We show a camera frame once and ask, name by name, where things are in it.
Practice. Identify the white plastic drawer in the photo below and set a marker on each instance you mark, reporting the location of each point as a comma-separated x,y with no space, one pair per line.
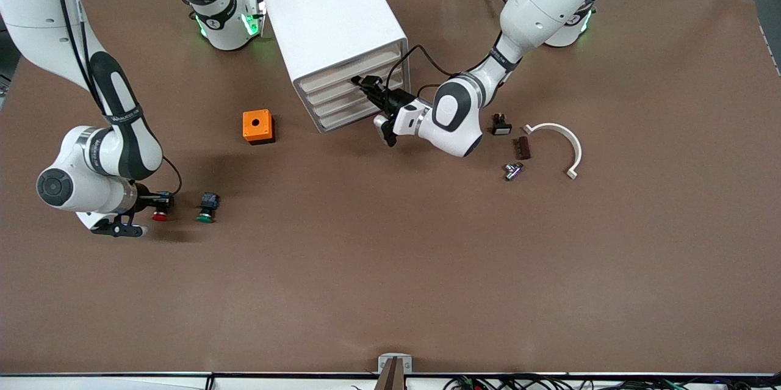
335,104
329,91
341,118
323,77

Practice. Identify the grey metal bracket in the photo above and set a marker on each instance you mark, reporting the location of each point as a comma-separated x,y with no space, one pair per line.
382,364

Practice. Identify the green push button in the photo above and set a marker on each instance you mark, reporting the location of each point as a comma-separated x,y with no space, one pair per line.
207,216

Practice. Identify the brown post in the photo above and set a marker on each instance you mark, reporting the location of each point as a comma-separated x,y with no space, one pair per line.
390,381

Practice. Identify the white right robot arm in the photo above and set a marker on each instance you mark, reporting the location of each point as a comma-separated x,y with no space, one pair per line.
36,5

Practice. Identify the red push button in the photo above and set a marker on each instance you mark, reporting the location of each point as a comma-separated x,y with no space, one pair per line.
160,216

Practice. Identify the chrome pipe fitting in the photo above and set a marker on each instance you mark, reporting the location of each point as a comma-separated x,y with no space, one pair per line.
512,172

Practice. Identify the dark brown terminal block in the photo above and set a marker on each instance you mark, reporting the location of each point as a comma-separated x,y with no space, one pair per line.
523,148

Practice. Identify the black rectangular switch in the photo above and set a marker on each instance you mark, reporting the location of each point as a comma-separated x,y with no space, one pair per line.
501,129

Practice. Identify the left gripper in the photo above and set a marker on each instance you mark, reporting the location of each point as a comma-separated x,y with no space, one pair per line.
395,99

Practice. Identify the white drawer cabinet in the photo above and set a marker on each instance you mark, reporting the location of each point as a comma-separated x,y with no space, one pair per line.
323,5

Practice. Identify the orange box with hole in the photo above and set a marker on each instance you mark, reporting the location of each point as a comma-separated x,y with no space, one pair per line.
249,118

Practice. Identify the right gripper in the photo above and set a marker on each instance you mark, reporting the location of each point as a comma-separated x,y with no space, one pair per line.
145,198

